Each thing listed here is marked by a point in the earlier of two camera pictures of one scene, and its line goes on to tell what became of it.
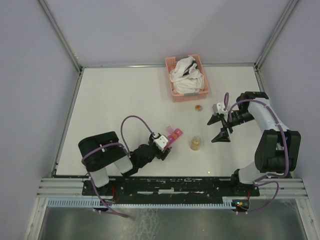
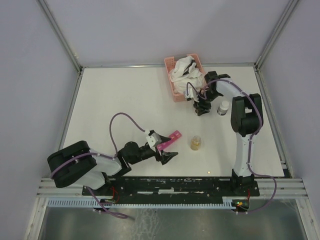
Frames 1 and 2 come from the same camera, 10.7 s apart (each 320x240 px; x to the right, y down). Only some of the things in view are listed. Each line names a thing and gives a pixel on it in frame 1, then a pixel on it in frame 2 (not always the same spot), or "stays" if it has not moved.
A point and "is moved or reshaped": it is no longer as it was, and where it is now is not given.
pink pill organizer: [174, 134] is moved or reshaped
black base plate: [173, 188] stays
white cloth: [186, 78] stays
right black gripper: [215, 119] -> [201, 110]
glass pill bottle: [195, 143] stays
